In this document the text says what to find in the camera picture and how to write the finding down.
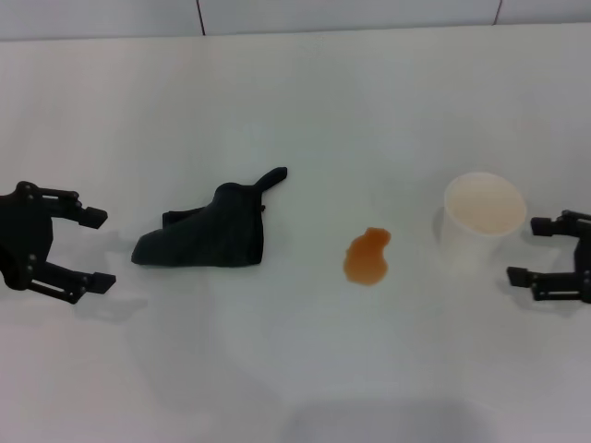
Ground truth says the white paper cup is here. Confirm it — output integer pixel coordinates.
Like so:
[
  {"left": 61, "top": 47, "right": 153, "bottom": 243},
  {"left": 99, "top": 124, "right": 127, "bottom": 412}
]
[{"left": 441, "top": 171, "right": 528, "bottom": 279}]

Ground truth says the dark blue rag with loop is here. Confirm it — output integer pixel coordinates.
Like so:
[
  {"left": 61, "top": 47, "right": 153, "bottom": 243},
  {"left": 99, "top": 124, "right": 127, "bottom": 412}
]
[{"left": 130, "top": 166, "right": 289, "bottom": 269}]

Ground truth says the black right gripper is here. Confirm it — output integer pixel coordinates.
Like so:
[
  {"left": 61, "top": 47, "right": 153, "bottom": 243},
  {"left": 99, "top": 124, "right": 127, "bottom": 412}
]
[{"left": 505, "top": 209, "right": 591, "bottom": 305}]

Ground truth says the orange-brown liquid stain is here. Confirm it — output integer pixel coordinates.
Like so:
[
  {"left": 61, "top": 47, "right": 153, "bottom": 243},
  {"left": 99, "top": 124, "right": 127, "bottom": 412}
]
[{"left": 342, "top": 226, "right": 393, "bottom": 288}]

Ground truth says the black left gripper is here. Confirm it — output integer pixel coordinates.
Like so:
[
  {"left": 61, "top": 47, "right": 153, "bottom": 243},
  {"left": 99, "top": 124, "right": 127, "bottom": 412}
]
[{"left": 0, "top": 181, "right": 117, "bottom": 306}]

